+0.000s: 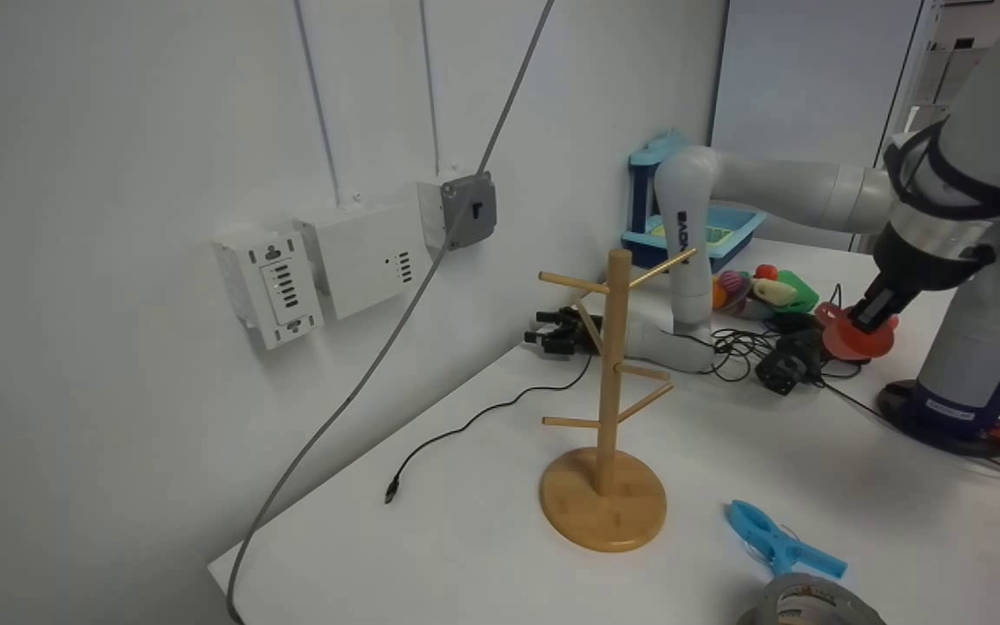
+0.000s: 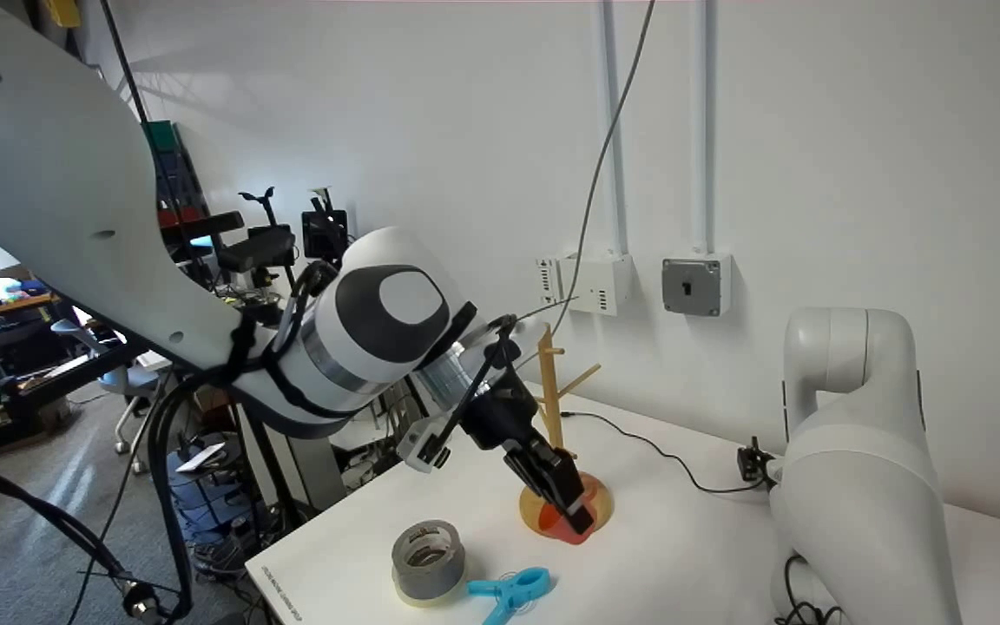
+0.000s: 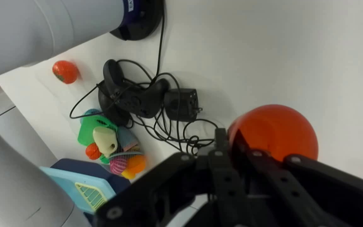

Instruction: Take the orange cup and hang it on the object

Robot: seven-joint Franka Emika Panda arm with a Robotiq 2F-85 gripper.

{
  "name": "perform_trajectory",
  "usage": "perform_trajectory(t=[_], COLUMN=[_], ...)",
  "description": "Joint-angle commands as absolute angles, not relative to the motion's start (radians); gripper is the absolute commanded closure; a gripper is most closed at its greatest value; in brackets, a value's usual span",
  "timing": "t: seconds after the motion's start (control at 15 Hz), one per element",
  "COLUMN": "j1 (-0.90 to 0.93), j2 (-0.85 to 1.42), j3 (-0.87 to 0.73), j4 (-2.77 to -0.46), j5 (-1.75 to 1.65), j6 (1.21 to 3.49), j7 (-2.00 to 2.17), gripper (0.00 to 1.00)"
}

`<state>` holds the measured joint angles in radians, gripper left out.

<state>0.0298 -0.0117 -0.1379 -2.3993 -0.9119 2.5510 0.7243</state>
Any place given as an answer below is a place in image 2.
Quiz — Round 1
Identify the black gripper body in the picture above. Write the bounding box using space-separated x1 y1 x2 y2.
451 373 546 458

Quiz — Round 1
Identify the orange plastic cup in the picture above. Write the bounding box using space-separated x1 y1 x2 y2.
535 495 598 549

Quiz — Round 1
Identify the wooden mug tree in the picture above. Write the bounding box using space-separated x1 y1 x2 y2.
515 327 617 540

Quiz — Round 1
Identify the blue plastic clamp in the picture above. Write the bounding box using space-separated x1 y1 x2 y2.
463 565 558 625

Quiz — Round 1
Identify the small white socket box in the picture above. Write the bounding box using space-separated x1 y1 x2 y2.
535 252 579 306

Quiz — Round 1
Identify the grey junction box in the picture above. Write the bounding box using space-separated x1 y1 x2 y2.
660 252 737 319

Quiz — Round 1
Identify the black tripod equipment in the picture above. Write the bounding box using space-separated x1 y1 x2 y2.
162 182 355 291

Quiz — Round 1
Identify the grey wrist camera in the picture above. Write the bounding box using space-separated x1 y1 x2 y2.
395 402 469 476

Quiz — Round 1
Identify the thin black plug cable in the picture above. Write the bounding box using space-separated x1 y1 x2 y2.
558 406 756 501

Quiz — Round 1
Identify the grey duct tape roll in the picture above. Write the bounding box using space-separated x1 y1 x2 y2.
389 517 473 608

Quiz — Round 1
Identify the large white wall box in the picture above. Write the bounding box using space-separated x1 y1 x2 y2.
568 252 640 319

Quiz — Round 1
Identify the black cable tangle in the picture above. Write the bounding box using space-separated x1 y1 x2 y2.
773 552 849 625

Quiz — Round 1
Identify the grey wall cable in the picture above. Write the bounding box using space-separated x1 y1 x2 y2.
547 0 660 340

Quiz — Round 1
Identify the white wall conduit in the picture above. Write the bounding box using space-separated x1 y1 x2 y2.
686 0 723 259
598 0 631 259

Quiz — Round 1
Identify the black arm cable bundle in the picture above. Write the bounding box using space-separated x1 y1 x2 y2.
0 256 348 625

